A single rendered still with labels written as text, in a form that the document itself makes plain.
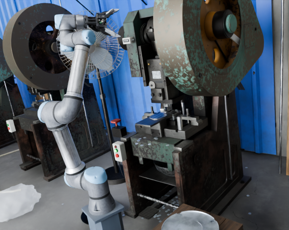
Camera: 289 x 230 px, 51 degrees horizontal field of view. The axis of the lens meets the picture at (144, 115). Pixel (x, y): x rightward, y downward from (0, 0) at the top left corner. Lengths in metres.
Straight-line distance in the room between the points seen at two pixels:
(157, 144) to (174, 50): 0.74
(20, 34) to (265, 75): 2.24
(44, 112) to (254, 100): 2.08
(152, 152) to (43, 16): 1.70
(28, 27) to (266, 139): 2.48
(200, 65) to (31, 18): 1.85
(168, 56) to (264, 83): 1.60
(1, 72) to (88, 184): 3.31
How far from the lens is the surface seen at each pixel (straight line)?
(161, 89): 2.03
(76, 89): 1.52
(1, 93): 4.98
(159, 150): 2.05
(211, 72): 1.72
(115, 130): 2.25
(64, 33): 1.69
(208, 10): 1.87
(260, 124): 3.16
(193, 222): 1.68
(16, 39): 2.95
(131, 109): 4.05
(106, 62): 2.71
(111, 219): 1.76
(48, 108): 1.58
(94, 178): 1.65
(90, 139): 3.66
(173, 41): 1.54
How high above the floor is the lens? 1.37
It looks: 16 degrees down
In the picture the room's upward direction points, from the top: 9 degrees counter-clockwise
